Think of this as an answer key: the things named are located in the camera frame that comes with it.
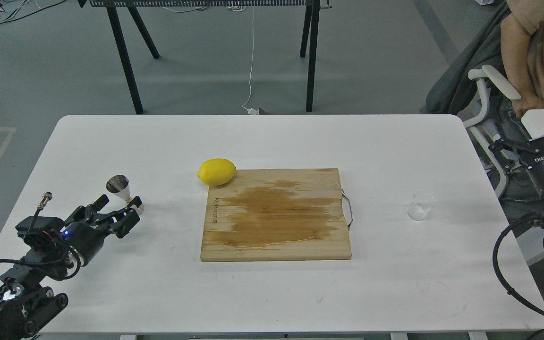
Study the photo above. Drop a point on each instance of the person in tan shirt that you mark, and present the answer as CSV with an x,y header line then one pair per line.
x,y
512,41

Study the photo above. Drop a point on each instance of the yellow lemon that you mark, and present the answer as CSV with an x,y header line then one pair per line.
x,y
216,172

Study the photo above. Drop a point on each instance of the steel double jigger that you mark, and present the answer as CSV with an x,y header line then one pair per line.
x,y
119,186

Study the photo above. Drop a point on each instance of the small clear glass cup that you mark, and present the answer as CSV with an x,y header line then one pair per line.
x,y
420,206

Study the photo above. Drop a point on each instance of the person left hand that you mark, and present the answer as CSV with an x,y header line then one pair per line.
x,y
522,106

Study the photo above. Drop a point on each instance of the white side table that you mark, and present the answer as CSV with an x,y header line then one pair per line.
x,y
533,122

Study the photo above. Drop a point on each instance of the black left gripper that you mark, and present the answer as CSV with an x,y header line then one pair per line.
x,y
85,229

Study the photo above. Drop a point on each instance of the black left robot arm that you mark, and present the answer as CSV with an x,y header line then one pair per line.
x,y
58,248

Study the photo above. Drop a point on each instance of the black metal background table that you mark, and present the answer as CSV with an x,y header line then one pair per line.
x,y
204,29

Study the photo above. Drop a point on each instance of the wooden cutting board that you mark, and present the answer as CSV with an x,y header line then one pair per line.
x,y
276,215

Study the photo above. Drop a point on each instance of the white office chair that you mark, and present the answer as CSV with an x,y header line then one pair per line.
x,y
484,125

